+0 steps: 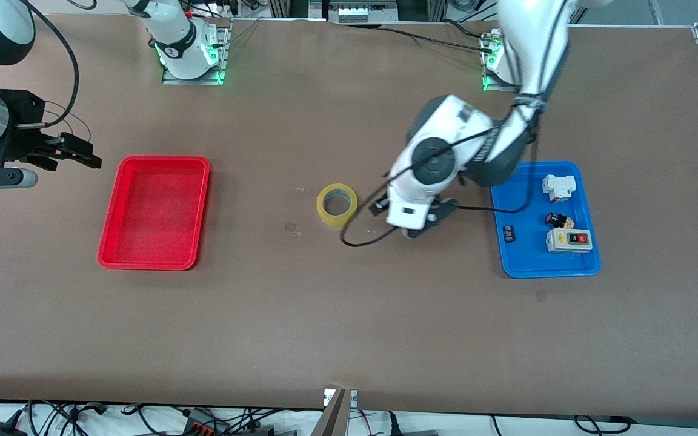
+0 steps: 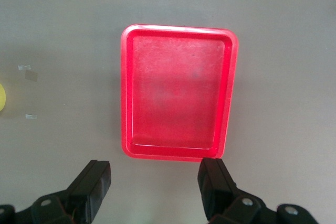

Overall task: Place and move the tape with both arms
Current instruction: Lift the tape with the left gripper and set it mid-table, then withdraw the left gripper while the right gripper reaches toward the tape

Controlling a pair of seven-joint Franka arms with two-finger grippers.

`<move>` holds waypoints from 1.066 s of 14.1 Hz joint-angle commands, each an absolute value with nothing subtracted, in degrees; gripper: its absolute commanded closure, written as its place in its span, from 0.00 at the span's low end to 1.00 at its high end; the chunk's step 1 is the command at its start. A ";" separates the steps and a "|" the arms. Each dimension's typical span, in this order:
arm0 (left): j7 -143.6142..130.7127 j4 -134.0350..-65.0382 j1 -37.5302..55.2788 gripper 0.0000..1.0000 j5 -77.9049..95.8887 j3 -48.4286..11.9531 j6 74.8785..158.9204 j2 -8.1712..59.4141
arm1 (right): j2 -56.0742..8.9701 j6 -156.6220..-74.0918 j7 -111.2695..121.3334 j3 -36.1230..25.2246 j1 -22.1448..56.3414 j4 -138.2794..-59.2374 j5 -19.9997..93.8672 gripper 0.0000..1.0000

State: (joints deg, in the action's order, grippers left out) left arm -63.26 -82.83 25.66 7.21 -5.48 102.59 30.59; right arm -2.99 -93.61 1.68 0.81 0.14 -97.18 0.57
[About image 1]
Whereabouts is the yellow clear tape roll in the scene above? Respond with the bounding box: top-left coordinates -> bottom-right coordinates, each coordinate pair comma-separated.
316,183 -> 359,228

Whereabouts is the blue plastic tray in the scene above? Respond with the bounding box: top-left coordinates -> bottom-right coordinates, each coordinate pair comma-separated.
490,160 -> 602,279

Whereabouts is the red plastic tray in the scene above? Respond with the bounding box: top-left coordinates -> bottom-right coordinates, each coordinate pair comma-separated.
97,155 -> 211,271

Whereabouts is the white circuit breaker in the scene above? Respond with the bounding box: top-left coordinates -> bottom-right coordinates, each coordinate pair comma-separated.
542,174 -> 577,203

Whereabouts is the aluminium profile with label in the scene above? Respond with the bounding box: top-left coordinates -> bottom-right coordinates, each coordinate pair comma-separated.
311,389 -> 359,436

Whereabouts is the orange power strip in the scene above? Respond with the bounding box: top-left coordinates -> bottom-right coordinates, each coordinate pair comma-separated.
182,408 -> 231,436

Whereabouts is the black power adapter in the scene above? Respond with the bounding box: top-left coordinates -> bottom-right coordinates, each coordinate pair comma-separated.
0,412 -> 28,436

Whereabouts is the thin black right gripper wire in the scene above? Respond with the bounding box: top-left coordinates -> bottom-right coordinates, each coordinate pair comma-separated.
43,100 -> 93,141

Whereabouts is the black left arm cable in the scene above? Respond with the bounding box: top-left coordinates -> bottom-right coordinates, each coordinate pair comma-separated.
340,24 -> 568,248

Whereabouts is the grey on-off switch box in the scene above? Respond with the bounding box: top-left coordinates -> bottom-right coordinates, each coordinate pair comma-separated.
545,228 -> 593,255

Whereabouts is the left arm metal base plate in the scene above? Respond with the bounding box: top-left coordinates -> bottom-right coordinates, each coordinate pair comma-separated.
481,27 -> 523,93

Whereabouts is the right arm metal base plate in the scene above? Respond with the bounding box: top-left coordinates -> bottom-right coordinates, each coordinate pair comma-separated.
161,18 -> 230,85

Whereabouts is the black cable on table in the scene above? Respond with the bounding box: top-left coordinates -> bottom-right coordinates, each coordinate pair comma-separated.
379,21 -> 495,53

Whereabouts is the aluminium frame rack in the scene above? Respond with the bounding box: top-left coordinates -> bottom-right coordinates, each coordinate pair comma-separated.
267,0 -> 447,25

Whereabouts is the black floor cable tangle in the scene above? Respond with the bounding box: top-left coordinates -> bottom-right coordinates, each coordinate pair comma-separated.
25,401 -> 183,436

